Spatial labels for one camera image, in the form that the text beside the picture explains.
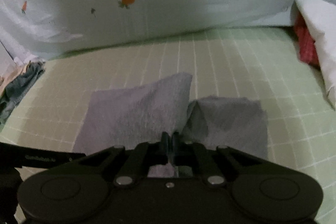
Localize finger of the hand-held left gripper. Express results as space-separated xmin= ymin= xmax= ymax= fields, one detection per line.
xmin=56 ymin=152 xmax=88 ymax=166

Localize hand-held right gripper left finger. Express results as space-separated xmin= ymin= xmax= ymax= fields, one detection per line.
xmin=78 ymin=132 xmax=170 ymax=187

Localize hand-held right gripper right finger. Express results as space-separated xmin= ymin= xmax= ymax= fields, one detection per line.
xmin=171 ymin=132 xmax=261 ymax=187

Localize grey t-shirt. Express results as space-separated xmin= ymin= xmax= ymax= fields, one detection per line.
xmin=72 ymin=72 xmax=269 ymax=179

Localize blue denim jeans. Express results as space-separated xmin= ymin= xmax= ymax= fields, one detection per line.
xmin=0 ymin=61 xmax=47 ymax=125

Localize beige garment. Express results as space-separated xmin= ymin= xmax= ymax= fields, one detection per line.
xmin=0 ymin=67 xmax=27 ymax=99

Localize green checked bed sheet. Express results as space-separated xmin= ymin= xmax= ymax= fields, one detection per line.
xmin=0 ymin=25 xmax=336 ymax=224

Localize light blue printed quilt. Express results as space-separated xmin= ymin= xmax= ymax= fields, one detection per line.
xmin=0 ymin=0 xmax=336 ymax=62

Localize red cloth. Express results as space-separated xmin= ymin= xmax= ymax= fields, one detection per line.
xmin=293 ymin=13 xmax=320 ymax=66

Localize white cloth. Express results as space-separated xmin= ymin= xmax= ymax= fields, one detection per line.
xmin=291 ymin=0 xmax=336 ymax=112

